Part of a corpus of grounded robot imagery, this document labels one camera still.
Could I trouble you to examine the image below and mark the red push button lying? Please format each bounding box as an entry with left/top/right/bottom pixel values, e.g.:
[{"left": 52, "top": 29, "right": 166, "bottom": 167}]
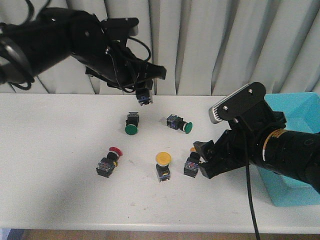
[{"left": 96, "top": 146, "right": 123, "bottom": 178}]

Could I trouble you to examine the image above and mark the red push button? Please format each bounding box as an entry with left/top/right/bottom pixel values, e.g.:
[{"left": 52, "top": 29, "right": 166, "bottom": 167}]
[
  {"left": 135, "top": 89, "right": 153, "bottom": 106},
  {"left": 96, "top": 146, "right": 123, "bottom": 178}
]

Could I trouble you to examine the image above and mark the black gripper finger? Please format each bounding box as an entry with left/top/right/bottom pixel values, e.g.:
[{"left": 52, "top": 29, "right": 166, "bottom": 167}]
[
  {"left": 136, "top": 60, "right": 167, "bottom": 80},
  {"left": 193, "top": 140, "right": 217, "bottom": 160},
  {"left": 199, "top": 158, "right": 240, "bottom": 179},
  {"left": 136, "top": 78, "right": 154, "bottom": 91}
]

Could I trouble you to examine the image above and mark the yellow push button lying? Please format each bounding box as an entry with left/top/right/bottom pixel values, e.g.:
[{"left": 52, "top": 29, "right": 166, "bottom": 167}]
[{"left": 183, "top": 147, "right": 201, "bottom": 178}]

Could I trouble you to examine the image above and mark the green push button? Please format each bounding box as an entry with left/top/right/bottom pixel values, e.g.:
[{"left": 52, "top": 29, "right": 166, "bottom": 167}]
[
  {"left": 124, "top": 112, "right": 140, "bottom": 136},
  {"left": 166, "top": 114, "right": 193, "bottom": 134}
]

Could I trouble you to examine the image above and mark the yellow push button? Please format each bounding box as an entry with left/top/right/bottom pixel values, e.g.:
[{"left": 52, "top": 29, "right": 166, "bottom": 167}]
[
  {"left": 155, "top": 152, "right": 172, "bottom": 182},
  {"left": 183, "top": 147, "right": 201, "bottom": 178}
]

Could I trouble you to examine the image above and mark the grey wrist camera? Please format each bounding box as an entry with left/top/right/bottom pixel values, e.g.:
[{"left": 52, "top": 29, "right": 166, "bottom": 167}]
[
  {"left": 208, "top": 82, "right": 266, "bottom": 124},
  {"left": 105, "top": 17, "right": 139, "bottom": 40}
]

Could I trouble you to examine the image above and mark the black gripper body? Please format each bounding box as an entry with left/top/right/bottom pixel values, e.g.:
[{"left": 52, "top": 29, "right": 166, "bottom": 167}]
[
  {"left": 71, "top": 18, "right": 134, "bottom": 89},
  {"left": 212, "top": 100, "right": 287, "bottom": 168}
]

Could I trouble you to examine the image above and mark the green push button right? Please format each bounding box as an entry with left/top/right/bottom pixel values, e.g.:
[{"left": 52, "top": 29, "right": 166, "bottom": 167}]
[{"left": 166, "top": 114, "right": 193, "bottom": 134}]

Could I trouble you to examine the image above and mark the turquoise plastic box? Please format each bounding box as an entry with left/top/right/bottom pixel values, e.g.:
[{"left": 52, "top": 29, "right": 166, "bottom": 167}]
[{"left": 257, "top": 92, "right": 320, "bottom": 207}]

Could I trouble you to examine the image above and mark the white pleated curtain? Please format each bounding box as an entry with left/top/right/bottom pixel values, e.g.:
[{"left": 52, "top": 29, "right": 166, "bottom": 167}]
[{"left": 0, "top": 0, "right": 320, "bottom": 97}]

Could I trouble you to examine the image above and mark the green push button left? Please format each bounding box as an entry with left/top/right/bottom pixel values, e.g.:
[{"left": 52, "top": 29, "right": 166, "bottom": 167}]
[{"left": 124, "top": 112, "right": 140, "bottom": 136}]

